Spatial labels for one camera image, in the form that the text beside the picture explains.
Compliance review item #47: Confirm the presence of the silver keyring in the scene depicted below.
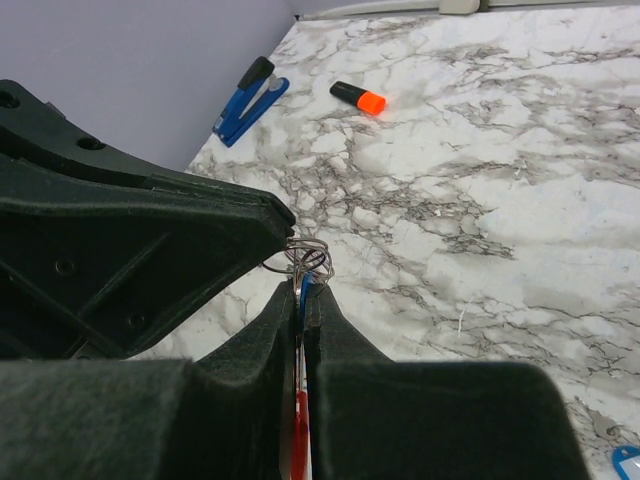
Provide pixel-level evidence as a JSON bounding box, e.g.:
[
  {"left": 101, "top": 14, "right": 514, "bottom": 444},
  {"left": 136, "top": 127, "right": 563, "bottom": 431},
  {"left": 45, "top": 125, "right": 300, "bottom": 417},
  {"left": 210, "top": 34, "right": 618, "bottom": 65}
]
[{"left": 262, "top": 237, "right": 335, "bottom": 288}]

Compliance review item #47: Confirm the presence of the black orange highlighter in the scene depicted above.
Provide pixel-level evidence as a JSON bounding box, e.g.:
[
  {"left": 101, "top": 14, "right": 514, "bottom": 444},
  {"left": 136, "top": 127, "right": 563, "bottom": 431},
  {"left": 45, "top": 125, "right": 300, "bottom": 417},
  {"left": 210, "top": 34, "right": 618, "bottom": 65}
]
[{"left": 329, "top": 81, "right": 387, "bottom": 115}]

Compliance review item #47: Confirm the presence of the blue black stapler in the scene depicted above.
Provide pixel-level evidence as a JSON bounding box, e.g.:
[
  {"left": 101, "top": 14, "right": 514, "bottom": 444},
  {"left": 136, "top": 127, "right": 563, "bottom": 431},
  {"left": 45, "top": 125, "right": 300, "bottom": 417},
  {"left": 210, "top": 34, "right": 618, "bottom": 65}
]
[{"left": 212, "top": 56, "right": 290, "bottom": 147}]

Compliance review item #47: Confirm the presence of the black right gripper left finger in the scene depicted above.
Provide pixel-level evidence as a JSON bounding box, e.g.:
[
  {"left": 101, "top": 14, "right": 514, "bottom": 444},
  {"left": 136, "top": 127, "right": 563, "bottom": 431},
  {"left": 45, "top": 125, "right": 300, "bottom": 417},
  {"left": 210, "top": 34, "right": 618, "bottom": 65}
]
[{"left": 1, "top": 283, "right": 294, "bottom": 479}]

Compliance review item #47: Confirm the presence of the white wall clip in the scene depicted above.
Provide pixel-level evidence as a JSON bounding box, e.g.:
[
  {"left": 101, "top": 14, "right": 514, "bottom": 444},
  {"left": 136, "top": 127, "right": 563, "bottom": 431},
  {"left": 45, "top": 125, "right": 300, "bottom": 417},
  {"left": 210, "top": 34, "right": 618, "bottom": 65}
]
[{"left": 438, "top": 0, "right": 482, "bottom": 16}]

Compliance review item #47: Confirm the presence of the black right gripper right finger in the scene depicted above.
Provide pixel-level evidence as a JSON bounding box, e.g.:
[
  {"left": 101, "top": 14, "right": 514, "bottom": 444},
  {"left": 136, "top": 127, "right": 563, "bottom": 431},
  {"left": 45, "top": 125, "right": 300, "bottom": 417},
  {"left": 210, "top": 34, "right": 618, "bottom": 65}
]
[{"left": 303, "top": 287, "right": 589, "bottom": 479}]

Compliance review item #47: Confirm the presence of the blue key tag with key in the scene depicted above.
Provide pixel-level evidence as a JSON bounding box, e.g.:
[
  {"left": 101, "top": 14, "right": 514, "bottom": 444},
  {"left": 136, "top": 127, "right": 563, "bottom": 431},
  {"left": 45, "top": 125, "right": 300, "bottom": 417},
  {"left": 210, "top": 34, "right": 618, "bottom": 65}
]
[
  {"left": 574, "top": 396, "right": 639, "bottom": 480},
  {"left": 295, "top": 271, "right": 315, "bottom": 348}
]

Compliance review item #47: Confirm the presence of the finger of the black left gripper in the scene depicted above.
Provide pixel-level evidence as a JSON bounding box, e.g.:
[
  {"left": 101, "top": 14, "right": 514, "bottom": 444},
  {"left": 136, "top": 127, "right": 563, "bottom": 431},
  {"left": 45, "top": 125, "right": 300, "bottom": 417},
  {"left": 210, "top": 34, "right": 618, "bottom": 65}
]
[
  {"left": 1, "top": 157, "right": 295, "bottom": 358},
  {"left": 1, "top": 79, "right": 294, "bottom": 220}
]

